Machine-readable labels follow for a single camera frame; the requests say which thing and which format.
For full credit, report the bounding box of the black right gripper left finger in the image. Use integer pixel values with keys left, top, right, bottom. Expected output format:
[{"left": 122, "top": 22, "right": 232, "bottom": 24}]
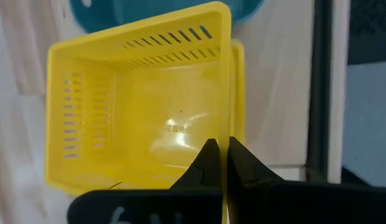
[{"left": 67, "top": 138, "right": 224, "bottom": 224}]

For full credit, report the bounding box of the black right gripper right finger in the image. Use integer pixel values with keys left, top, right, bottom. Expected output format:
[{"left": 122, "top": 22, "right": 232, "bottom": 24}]
[{"left": 227, "top": 136, "right": 386, "bottom": 224}]

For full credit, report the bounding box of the yellow slotted plastic basket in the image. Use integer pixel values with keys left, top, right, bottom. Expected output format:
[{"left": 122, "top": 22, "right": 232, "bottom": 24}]
[
  {"left": 229, "top": 39, "right": 246, "bottom": 146},
  {"left": 45, "top": 1, "right": 233, "bottom": 196}
]

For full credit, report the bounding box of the blue-teal plastic basket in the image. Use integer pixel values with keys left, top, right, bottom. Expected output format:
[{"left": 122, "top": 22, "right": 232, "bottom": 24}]
[{"left": 70, "top": 0, "right": 265, "bottom": 34}]

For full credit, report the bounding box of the black perforated bar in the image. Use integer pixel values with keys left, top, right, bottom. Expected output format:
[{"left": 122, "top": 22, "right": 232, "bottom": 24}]
[{"left": 348, "top": 0, "right": 386, "bottom": 65}]

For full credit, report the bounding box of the black metal rig frame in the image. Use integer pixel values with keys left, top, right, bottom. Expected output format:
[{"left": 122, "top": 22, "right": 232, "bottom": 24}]
[{"left": 306, "top": 0, "right": 334, "bottom": 184}]

